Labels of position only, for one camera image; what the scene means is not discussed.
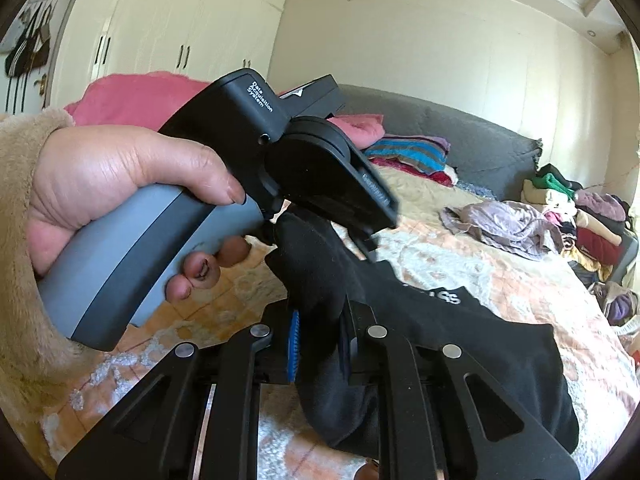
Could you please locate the white wardrobe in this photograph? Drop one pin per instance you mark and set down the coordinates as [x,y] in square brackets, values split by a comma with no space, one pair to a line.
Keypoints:
[200,10]

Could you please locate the brown patterned handbag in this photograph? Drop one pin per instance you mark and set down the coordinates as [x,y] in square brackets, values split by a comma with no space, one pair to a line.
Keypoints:
[42,42]

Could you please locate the striped pillow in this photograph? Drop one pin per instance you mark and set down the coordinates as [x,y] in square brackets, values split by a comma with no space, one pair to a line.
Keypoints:
[410,152]

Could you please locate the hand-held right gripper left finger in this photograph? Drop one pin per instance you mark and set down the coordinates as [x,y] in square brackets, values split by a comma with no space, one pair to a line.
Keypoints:
[294,340]

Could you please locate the black and white handbag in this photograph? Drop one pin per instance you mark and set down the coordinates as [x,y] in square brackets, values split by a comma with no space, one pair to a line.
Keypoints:
[17,55]

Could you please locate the peach white patterned blanket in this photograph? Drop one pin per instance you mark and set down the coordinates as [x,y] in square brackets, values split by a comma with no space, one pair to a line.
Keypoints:
[500,270]

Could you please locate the dark red folded cloth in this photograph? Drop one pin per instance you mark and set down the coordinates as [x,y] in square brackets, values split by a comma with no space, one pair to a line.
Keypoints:
[435,178]

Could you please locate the black sweatshirt with orange patches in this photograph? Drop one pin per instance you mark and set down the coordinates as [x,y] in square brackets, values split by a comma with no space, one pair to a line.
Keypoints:
[450,330]

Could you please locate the lilac crumpled garment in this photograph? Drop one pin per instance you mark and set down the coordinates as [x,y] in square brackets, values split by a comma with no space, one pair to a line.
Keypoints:
[505,225]

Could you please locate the white door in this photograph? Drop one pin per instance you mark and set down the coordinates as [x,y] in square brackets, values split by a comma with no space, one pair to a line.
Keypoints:
[25,95]

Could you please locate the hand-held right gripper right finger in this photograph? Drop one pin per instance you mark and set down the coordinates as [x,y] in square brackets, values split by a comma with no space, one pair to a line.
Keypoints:
[360,355]

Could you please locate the person's left forearm beige sleeve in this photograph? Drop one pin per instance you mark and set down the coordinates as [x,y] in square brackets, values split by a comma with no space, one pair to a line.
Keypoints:
[20,170]

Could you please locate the beige bed cover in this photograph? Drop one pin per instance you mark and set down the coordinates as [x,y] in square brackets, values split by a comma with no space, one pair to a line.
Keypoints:
[425,197]

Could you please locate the person's left hand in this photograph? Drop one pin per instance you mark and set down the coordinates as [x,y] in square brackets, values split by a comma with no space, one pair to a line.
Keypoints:
[100,175]

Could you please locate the grey quilted headboard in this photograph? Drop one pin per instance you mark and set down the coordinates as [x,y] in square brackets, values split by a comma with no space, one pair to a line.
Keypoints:
[450,125]

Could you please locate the pile of colourful clothes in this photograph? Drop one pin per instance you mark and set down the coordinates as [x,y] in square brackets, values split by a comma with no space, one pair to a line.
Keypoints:
[595,225]

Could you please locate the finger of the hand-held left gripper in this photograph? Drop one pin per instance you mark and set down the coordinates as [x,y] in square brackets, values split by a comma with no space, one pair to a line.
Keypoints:
[380,200]

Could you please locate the pink duvet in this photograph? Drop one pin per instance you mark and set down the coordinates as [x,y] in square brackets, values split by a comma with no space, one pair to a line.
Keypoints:
[125,97]

